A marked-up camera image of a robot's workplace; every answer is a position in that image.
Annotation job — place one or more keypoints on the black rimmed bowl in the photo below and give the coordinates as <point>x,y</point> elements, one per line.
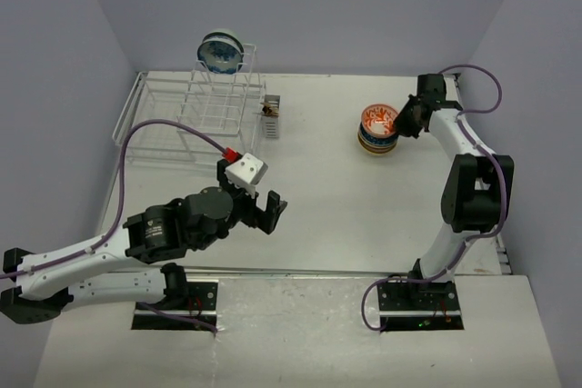
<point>220,55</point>

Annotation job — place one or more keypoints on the dark teal white bowl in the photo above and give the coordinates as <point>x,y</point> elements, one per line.
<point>374,139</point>

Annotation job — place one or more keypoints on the yellow teal patterned bowl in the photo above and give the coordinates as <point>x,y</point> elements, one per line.
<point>375,153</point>

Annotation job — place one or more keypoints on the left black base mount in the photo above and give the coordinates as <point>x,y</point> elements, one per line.
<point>195,312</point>

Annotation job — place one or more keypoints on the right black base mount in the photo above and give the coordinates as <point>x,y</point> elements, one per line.
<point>406,307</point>

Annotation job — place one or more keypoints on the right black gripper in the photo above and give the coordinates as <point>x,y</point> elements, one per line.
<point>401,124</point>

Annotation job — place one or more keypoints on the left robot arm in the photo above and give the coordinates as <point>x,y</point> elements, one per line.
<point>137,260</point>

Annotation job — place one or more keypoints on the salmon pink patterned bowl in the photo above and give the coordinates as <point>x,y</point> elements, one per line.
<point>378,120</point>

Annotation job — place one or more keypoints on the white wire dish rack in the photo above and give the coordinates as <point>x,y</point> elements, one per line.
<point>225,107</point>

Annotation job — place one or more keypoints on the yellow star patterned bowl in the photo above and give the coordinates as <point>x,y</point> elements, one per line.
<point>363,140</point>

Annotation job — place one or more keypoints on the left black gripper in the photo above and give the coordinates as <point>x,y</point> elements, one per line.
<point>267,219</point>

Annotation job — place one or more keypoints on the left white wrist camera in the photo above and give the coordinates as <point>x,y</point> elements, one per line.
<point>246,173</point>

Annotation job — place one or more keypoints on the pale green bowl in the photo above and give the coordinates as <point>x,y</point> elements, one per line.
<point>224,32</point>

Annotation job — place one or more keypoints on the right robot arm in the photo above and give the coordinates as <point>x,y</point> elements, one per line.
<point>474,203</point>

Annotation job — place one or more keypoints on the pink leaf patterned bowl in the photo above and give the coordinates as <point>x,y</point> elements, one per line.
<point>367,146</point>

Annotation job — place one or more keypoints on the brown cutlery bundle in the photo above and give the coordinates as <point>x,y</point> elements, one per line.
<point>268,110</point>

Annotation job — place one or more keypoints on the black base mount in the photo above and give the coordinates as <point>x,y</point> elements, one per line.
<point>195,312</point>
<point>406,307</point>

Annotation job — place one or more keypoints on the grey cutlery holder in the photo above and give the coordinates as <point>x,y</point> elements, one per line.
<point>270,126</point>

